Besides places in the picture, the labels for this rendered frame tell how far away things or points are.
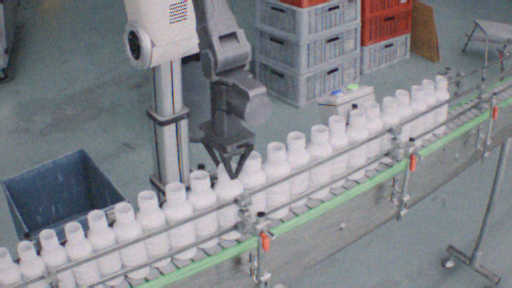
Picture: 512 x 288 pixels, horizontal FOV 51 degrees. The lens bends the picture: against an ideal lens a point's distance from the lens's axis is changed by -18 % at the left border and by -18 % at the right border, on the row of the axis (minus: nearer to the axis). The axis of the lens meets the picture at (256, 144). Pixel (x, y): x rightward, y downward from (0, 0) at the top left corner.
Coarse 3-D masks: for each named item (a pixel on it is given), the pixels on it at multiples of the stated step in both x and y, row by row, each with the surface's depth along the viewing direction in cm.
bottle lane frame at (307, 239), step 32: (416, 160) 159; (448, 160) 173; (352, 192) 146; (384, 192) 156; (416, 192) 167; (288, 224) 137; (320, 224) 144; (352, 224) 152; (384, 224) 163; (224, 256) 128; (288, 256) 142; (320, 256) 150
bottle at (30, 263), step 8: (24, 248) 103; (32, 248) 101; (24, 256) 100; (32, 256) 101; (24, 264) 101; (32, 264) 102; (40, 264) 103; (24, 272) 101; (32, 272) 101; (40, 272) 102
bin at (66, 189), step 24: (48, 168) 167; (72, 168) 172; (96, 168) 166; (24, 192) 164; (48, 192) 170; (72, 192) 176; (96, 192) 174; (120, 192) 154; (24, 216) 167; (48, 216) 173; (72, 216) 179
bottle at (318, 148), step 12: (312, 132) 137; (324, 132) 137; (312, 144) 138; (324, 144) 138; (312, 156) 138; (324, 156) 138; (324, 168) 139; (312, 180) 141; (324, 180) 141; (324, 192) 143
